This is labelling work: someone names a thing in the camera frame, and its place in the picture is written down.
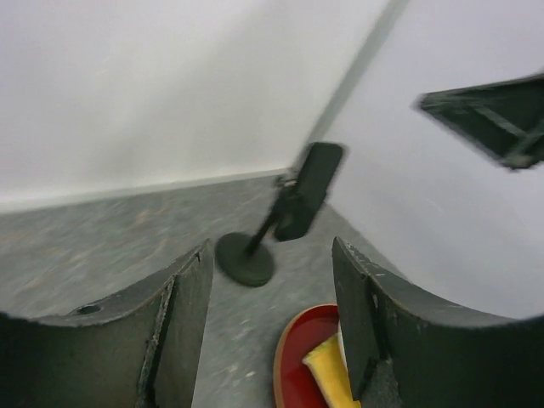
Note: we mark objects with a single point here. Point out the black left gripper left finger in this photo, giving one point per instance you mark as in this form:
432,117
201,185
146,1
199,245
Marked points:
139,347

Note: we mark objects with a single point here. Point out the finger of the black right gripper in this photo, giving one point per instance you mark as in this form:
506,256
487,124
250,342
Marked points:
504,120

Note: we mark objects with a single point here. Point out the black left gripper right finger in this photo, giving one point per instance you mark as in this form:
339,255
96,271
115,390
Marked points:
442,354

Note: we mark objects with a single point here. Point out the black phone stand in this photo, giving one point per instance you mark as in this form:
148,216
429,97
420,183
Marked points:
243,257

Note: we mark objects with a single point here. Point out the black smartphone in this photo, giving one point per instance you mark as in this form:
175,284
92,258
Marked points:
308,193

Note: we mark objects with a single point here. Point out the white paper plate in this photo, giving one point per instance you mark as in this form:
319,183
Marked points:
341,346

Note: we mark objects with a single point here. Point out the yellow sponge cloth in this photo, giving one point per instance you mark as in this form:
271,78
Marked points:
328,368

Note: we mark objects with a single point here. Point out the red round tray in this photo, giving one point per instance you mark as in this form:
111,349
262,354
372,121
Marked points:
293,383

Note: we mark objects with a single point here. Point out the right aluminium frame post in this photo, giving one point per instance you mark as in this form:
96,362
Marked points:
378,35

